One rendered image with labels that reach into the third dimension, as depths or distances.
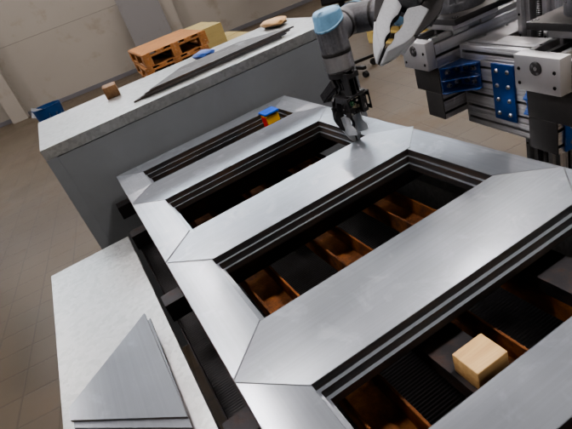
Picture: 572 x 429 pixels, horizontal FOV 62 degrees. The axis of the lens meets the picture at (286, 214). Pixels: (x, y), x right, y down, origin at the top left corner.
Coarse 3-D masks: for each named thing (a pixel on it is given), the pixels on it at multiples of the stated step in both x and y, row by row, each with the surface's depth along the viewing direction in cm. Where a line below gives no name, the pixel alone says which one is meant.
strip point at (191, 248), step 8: (192, 232) 118; (184, 240) 116; (192, 240) 115; (184, 248) 113; (192, 248) 112; (200, 248) 110; (176, 256) 111; (184, 256) 110; (192, 256) 108; (200, 256) 107; (208, 256) 106
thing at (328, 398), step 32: (256, 128) 182; (320, 128) 156; (192, 160) 175; (256, 160) 150; (416, 160) 117; (192, 192) 144; (352, 192) 115; (288, 224) 110; (544, 224) 81; (224, 256) 106; (256, 256) 108; (512, 256) 79; (480, 288) 77; (416, 320) 74; (448, 320) 75; (384, 352) 72; (320, 384) 68; (352, 384) 70
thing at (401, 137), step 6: (378, 132) 134; (384, 132) 132; (390, 132) 131; (396, 132) 130; (402, 132) 129; (408, 132) 127; (384, 138) 129; (390, 138) 128; (396, 138) 127; (402, 138) 126; (408, 138) 124; (402, 144) 123; (408, 144) 121
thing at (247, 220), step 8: (232, 208) 123; (240, 208) 121; (248, 208) 120; (224, 216) 120; (232, 216) 119; (240, 216) 117; (248, 216) 116; (256, 216) 115; (264, 216) 114; (232, 224) 115; (240, 224) 114; (248, 224) 113; (256, 224) 112; (264, 224) 110; (272, 224) 109; (240, 232) 111; (248, 232) 109; (256, 232) 108
